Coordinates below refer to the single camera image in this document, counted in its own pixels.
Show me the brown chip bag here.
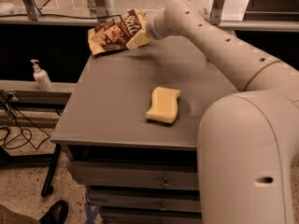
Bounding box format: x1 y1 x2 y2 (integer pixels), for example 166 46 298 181
88 8 149 56

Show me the black shoe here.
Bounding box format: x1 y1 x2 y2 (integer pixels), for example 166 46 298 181
39 200 69 224

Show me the bottom grey drawer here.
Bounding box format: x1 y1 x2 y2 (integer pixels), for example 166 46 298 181
100 209 203 224

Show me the black table leg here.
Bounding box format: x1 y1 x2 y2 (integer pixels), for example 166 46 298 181
41 144 61 198

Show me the grey metal frame rail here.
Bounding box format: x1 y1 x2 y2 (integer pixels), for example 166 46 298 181
0 0 299 33

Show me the tan trouser leg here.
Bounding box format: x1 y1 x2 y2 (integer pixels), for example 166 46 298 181
0 204 41 224

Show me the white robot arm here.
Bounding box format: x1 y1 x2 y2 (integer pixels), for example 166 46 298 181
146 0 299 224

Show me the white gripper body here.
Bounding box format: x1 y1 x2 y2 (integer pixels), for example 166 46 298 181
146 9 169 40

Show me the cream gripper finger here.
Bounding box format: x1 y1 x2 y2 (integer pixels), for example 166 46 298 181
126 31 150 49

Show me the grey drawer cabinet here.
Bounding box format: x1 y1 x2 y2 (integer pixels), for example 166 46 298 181
51 36 236 218

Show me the white pump bottle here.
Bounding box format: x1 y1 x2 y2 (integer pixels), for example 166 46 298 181
31 59 52 91

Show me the middle grey drawer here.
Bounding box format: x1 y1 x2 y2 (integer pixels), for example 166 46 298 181
88 189 201 213

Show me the grey drawer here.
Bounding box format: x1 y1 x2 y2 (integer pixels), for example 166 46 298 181
88 189 201 213
66 161 198 190
100 209 203 224

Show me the yellow sponge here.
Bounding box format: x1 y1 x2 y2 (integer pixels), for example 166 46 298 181
146 87 180 124

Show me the black cable on rail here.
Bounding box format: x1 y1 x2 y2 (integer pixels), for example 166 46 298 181
0 13 122 21

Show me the top grey drawer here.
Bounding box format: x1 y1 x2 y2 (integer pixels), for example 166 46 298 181
66 161 198 190

